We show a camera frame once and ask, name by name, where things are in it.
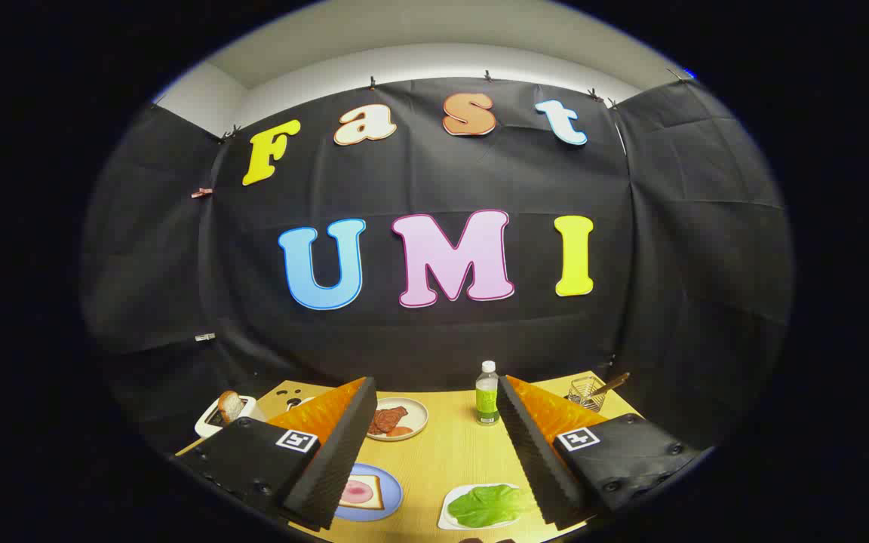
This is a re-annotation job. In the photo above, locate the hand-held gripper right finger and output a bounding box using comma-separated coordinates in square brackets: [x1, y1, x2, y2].
[496, 375, 699, 529]

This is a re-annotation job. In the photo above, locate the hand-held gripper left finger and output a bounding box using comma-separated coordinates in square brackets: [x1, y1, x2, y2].
[176, 376, 379, 532]

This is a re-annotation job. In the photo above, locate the green lettuce leaf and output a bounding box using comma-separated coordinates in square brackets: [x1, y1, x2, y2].
[447, 485, 537, 529]

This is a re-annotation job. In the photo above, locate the white sandwich bread slice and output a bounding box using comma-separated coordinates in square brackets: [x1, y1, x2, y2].
[338, 475, 386, 511]

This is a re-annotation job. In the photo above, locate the blue round plate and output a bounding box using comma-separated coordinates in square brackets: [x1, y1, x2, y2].
[334, 463, 404, 523]

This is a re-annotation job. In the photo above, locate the green label plastic bottle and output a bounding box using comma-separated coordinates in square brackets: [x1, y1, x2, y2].
[475, 360, 500, 426]

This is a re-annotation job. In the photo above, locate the beige round plate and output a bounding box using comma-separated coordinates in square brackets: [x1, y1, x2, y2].
[365, 397, 429, 442]

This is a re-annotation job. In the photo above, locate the white square plate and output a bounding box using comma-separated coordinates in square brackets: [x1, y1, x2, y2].
[438, 483, 526, 532]

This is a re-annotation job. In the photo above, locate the white toaster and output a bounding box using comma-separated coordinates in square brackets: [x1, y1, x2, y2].
[195, 392, 266, 440]

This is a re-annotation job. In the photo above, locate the black backdrop cloth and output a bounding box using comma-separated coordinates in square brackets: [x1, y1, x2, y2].
[80, 75, 794, 453]

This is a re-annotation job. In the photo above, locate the metal wire basket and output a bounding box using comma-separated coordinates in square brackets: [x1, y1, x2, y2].
[568, 376, 607, 413]

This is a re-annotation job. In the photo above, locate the wooden handle utensil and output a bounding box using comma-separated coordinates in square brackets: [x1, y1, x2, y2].
[589, 372, 631, 400]

